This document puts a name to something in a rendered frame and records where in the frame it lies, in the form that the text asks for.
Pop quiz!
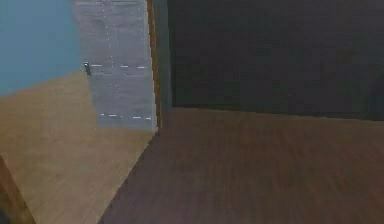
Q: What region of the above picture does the grey room door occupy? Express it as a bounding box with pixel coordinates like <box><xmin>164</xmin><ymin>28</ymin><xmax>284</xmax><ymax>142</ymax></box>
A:
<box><xmin>71</xmin><ymin>0</ymin><xmax>158</xmax><ymax>132</ymax></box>

